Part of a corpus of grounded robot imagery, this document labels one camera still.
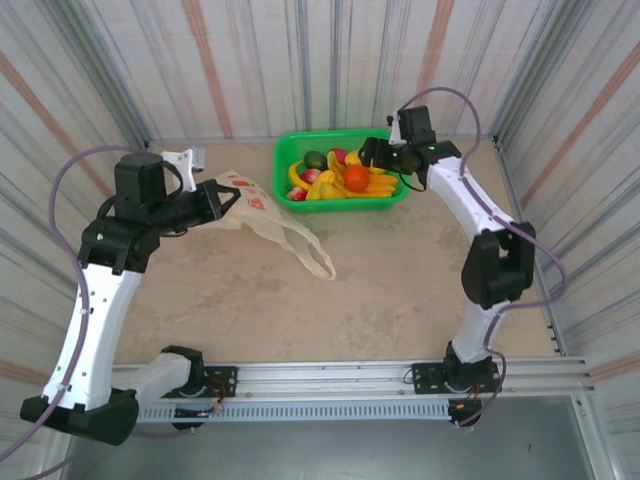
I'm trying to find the orange fake orange fruit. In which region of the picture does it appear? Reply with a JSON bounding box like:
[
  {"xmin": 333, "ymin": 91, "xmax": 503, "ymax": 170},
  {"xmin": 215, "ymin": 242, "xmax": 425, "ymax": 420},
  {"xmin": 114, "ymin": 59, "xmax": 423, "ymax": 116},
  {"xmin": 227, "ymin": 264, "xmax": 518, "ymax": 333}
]
[{"xmin": 343, "ymin": 165, "xmax": 371, "ymax": 193}]

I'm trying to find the cream printed plastic bag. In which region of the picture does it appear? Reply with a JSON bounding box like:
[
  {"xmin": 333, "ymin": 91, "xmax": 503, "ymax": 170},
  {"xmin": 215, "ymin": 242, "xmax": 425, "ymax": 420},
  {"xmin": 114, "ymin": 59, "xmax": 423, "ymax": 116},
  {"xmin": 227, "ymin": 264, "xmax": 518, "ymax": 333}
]
[{"xmin": 197, "ymin": 169, "xmax": 337, "ymax": 281}]

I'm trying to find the green plastic basket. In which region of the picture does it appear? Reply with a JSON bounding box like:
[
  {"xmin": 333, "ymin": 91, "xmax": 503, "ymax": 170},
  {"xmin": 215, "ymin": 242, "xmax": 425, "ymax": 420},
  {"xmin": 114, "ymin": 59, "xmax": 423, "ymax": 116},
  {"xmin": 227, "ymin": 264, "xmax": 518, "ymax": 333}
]
[{"xmin": 272, "ymin": 128, "xmax": 411, "ymax": 215}]

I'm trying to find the yellow fake mango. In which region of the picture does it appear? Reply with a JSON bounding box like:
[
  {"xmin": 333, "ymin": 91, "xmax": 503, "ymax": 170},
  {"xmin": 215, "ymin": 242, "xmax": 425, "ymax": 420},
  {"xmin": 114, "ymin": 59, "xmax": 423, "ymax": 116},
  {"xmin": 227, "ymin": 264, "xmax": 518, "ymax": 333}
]
[{"xmin": 305, "ymin": 170, "xmax": 336, "ymax": 201}]

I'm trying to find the yellow fake banana bunch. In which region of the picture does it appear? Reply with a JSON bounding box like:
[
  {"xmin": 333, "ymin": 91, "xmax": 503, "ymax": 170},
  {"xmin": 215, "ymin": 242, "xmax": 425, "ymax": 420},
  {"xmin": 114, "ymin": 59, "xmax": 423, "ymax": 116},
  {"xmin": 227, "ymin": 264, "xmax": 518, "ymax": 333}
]
[{"xmin": 327, "ymin": 149, "xmax": 399, "ymax": 199}]

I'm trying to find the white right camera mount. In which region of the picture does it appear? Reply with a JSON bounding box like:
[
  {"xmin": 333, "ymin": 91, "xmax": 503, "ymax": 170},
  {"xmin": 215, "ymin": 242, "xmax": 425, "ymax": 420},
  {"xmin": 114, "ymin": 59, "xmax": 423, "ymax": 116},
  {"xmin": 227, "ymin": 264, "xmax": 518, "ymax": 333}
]
[{"xmin": 387, "ymin": 110, "xmax": 405, "ymax": 147}]

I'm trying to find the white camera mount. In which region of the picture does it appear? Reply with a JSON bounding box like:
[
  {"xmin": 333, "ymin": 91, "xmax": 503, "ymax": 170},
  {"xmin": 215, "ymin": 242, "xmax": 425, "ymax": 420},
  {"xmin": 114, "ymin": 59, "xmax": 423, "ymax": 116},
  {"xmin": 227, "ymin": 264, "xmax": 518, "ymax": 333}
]
[
  {"xmin": 387, "ymin": 110, "xmax": 405, "ymax": 147},
  {"xmin": 160, "ymin": 148, "xmax": 197, "ymax": 194}
]

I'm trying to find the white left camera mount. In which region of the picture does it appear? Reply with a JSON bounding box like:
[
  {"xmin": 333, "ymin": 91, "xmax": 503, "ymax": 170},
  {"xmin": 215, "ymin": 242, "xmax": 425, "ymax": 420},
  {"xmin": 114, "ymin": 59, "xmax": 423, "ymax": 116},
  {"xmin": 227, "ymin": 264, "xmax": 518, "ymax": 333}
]
[{"xmin": 160, "ymin": 148, "xmax": 197, "ymax": 194}]

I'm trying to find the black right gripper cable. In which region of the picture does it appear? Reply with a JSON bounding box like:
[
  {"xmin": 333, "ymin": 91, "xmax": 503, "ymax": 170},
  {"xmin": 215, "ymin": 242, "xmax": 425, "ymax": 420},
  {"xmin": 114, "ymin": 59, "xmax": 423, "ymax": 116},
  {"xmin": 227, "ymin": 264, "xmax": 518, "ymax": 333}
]
[{"xmin": 397, "ymin": 169, "xmax": 429, "ymax": 194}]

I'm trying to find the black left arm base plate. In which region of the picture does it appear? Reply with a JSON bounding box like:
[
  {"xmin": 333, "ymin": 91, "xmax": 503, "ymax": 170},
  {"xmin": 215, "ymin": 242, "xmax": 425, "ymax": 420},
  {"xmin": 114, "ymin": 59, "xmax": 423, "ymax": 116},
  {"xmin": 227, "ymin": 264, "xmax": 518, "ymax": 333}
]
[{"xmin": 202, "ymin": 365, "xmax": 239, "ymax": 399}]

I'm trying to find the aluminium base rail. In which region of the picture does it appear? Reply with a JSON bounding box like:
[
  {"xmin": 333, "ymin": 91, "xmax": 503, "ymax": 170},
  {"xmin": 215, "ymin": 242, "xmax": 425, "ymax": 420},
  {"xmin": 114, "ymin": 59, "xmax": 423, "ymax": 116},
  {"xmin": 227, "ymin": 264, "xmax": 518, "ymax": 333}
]
[{"xmin": 110, "ymin": 355, "xmax": 596, "ymax": 401}]

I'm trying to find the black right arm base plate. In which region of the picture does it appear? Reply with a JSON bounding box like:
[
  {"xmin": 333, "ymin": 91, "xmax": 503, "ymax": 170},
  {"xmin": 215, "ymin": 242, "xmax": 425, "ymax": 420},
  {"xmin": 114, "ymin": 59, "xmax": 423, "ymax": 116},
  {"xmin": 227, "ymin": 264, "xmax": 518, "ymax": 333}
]
[{"xmin": 410, "ymin": 362, "xmax": 501, "ymax": 397}]

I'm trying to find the slotted grey cable duct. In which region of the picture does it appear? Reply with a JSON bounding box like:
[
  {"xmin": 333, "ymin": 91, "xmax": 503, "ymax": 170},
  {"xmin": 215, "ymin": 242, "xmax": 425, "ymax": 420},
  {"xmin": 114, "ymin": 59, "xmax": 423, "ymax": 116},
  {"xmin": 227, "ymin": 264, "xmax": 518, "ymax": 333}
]
[{"xmin": 134, "ymin": 399, "xmax": 451, "ymax": 424}]

